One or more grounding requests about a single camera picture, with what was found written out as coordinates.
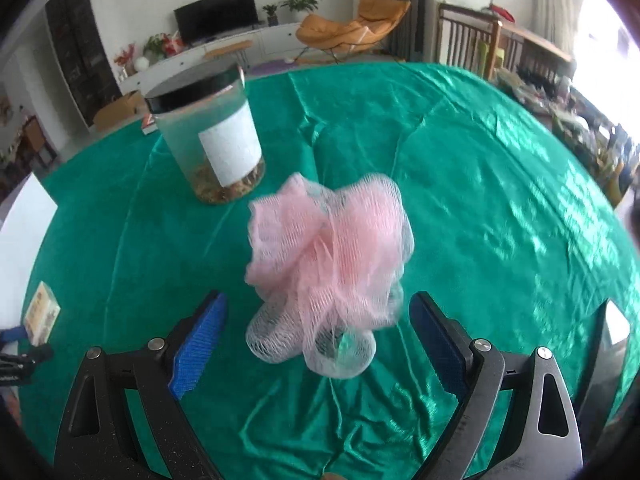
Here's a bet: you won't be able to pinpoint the black flat television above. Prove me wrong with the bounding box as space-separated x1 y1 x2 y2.
173 0 260 43

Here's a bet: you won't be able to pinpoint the grey curtain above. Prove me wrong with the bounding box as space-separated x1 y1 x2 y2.
389 0 436 61

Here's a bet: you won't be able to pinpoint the wooden dining furniture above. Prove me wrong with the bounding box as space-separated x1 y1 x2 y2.
0 115 58 186

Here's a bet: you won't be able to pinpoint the person's left forearm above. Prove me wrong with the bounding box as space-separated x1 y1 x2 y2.
0 390 21 426

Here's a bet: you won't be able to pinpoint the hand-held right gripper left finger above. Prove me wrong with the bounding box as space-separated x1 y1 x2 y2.
54 290 228 480

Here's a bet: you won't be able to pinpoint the tall dark display cabinet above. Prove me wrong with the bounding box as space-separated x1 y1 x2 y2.
45 0 123 128

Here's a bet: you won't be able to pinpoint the large green potted plant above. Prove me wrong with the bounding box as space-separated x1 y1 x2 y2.
279 0 325 15

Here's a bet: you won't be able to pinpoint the purple floor mat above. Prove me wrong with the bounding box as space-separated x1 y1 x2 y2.
248 57 301 75

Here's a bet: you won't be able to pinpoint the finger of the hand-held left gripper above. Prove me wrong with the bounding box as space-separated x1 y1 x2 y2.
0 344 54 368
0 326 32 346

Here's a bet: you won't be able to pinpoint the green satin tablecloth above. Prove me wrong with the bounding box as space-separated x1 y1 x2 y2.
20 60 631 480

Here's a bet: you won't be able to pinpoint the clear jar with black lid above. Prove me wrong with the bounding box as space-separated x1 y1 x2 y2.
145 62 266 206

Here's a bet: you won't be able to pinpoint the orange lounge chair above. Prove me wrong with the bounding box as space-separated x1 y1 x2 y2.
295 0 412 65

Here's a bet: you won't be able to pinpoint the pink mesh bath loofah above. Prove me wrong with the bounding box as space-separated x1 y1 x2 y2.
245 172 415 380

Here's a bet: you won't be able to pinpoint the small wooden stool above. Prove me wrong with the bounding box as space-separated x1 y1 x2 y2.
205 40 253 68

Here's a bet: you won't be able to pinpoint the pile of assorted clutter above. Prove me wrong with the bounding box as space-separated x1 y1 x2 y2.
495 67 640 206

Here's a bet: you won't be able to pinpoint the dark wooden chair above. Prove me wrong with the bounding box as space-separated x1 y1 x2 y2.
436 1 503 81

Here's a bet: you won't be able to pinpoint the small yellow carton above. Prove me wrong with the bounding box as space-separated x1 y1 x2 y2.
23 282 62 346

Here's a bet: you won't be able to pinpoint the white cardboard box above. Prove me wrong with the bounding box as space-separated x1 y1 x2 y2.
0 172 58 333

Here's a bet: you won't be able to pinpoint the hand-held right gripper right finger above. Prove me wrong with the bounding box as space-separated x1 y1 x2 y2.
409 291 583 480

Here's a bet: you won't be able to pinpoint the white sheer curtain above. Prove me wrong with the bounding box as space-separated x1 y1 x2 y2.
530 0 588 58

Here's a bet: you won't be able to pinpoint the green plant with red ornaments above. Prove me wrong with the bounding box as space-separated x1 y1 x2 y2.
143 31 185 58

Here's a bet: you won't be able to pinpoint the brown cardboard box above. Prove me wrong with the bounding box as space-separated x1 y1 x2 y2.
94 91 151 133

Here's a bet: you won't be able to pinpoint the red flowers in vase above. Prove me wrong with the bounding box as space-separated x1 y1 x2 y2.
114 42 138 76

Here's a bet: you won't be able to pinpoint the smartphone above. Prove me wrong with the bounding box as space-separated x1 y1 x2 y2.
585 300 631 411

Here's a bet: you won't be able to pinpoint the white television cabinet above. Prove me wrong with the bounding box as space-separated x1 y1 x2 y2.
117 22 313 93

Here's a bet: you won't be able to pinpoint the wooden side desk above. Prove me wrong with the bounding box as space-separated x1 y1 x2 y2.
500 22 573 78

